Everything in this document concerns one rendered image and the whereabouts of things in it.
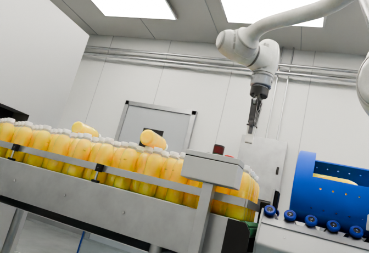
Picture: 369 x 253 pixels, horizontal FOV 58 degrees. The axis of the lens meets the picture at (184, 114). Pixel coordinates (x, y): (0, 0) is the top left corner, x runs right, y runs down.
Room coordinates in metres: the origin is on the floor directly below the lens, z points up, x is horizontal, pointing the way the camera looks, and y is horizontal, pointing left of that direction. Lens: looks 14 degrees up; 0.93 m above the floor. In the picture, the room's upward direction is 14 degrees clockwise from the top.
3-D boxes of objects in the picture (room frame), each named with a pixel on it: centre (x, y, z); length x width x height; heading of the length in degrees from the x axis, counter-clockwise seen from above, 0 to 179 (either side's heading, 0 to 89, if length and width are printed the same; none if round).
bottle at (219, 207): (1.37, -0.23, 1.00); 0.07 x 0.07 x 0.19
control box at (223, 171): (1.22, -0.15, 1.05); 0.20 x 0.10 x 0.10; 67
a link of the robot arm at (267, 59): (1.30, -0.27, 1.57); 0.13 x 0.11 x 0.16; 113
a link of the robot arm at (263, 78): (1.31, -0.28, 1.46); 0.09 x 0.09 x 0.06
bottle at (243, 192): (1.31, -0.28, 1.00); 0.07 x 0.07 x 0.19
